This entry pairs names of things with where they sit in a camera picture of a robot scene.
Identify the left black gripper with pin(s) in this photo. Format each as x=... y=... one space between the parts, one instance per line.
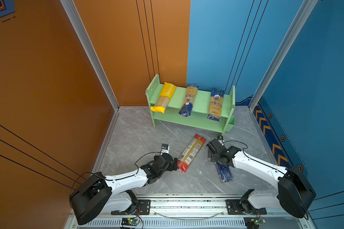
x=171 y=167

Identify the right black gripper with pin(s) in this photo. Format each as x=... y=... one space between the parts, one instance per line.
x=211 y=157

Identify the red spaghetti bag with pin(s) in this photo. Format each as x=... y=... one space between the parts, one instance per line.
x=190 y=152

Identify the blue yellow pasta bag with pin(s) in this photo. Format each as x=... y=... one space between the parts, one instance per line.
x=215 y=104

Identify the yellow blue spaghetti bag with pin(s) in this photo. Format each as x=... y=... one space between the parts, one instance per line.
x=187 y=107

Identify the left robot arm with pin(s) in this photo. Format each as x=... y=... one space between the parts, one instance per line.
x=107 y=194

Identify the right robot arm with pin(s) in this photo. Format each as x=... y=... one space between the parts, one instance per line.
x=292 y=191

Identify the green two-tier shelf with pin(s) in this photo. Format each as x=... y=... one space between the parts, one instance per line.
x=198 y=118

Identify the blue Barilla spaghetti box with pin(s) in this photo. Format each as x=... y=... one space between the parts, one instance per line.
x=224 y=173

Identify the left circuit board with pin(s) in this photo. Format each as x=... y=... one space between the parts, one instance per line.
x=130 y=223

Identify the circuit board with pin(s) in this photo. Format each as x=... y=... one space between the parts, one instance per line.
x=254 y=223
x=130 y=223

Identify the right circuit board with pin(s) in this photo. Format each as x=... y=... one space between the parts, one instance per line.
x=254 y=223

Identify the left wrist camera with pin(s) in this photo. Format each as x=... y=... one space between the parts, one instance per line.
x=164 y=149

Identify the aluminium front rail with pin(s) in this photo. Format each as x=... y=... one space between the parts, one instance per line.
x=200 y=211

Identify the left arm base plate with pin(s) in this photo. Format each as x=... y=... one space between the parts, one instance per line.
x=141 y=207

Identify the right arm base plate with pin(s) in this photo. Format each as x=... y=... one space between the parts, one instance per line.
x=238 y=207

